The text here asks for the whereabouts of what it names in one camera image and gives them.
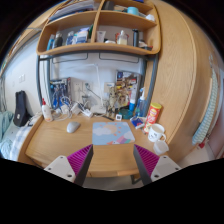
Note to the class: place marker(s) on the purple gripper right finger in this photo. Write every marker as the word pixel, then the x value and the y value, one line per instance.
pixel 151 166

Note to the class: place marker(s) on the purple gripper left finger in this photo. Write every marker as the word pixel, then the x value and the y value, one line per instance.
pixel 73 167

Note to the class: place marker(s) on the grey computer mouse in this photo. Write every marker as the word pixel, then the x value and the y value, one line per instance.
pixel 73 127

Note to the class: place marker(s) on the pastel cloud mouse pad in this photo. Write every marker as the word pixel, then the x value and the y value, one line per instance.
pixel 110 133

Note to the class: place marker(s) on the clear plastic cup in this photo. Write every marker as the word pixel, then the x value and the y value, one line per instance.
pixel 160 147

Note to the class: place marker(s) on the white mug with print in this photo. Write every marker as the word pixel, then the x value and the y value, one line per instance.
pixel 156 132

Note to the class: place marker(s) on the wooden desk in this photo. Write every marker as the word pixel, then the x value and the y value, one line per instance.
pixel 47 140

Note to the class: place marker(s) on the red yellow chips can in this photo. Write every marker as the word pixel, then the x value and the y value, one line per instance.
pixel 152 116

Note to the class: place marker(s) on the teal round tin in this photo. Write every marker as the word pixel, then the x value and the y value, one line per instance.
pixel 126 113

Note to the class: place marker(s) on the blue spray bottle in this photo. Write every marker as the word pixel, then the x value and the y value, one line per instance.
pixel 140 103

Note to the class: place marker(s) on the small white cube clock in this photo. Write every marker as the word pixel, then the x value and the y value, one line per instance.
pixel 118 117

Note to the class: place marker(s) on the white lotion bottle red cap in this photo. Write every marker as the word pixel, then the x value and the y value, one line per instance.
pixel 46 112

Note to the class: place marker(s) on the white power strip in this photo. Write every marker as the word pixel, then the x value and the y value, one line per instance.
pixel 79 108

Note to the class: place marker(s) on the white desk lamp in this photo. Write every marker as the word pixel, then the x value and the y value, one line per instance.
pixel 96 90

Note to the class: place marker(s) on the striped hanging towel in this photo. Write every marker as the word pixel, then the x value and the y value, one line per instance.
pixel 203 128

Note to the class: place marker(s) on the black bag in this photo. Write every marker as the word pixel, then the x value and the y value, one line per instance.
pixel 21 115

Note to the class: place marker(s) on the clear bottle on shelf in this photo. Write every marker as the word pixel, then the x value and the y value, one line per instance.
pixel 122 38

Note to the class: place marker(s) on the dark tumbler on shelf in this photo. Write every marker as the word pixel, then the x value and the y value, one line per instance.
pixel 135 37

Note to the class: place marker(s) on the light blue bowl on shelf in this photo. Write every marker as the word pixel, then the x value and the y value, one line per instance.
pixel 133 11

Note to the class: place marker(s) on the wooden wall shelf unit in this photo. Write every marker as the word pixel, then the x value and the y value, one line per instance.
pixel 111 22

